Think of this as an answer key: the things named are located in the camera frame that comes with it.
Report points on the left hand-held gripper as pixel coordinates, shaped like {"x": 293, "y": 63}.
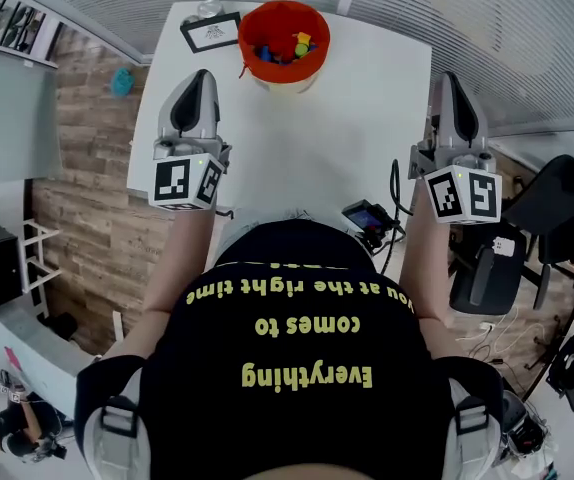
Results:
{"x": 187, "y": 188}

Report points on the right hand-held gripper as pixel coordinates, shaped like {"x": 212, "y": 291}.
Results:
{"x": 467, "y": 193}

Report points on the red fabric container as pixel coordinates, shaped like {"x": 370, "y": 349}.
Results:
{"x": 287, "y": 70}

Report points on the pile of colourful toy blocks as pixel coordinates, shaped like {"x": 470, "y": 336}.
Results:
{"x": 297, "y": 48}

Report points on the person's right forearm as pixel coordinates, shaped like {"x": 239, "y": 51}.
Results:
{"x": 424, "y": 268}

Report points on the person's left forearm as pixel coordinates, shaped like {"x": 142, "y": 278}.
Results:
{"x": 167, "y": 278}

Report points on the teal plastic object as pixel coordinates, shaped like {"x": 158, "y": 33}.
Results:
{"x": 122, "y": 82}

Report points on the clear glass jar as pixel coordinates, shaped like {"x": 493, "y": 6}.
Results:
{"x": 210, "y": 9}

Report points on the black mesh office chair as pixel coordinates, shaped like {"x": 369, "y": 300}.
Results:
{"x": 557, "y": 203}

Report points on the grey partition panel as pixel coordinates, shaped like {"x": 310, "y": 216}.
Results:
{"x": 12, "y": 118}

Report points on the white power strip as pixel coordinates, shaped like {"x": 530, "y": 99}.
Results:
{"x": 486, "y": 326}

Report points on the white metal rack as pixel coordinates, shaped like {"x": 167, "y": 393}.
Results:
{"x": 39, "y": 263}

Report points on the pink paper piece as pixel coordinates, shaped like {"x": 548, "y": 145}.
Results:
{"x": 13, "y": 358}

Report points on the black printed t-shirt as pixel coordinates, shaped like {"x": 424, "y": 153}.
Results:
{"x": 292, "y": 418}

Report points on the black picture frame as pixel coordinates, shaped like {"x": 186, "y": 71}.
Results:
{"x": 212, "y": 31}

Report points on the black phone on mount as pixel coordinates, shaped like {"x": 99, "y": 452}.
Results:
{"x": 364, "y": 218}

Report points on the wall shelf with pictures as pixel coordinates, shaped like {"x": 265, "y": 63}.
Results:
{"x": 12, "y": 23}

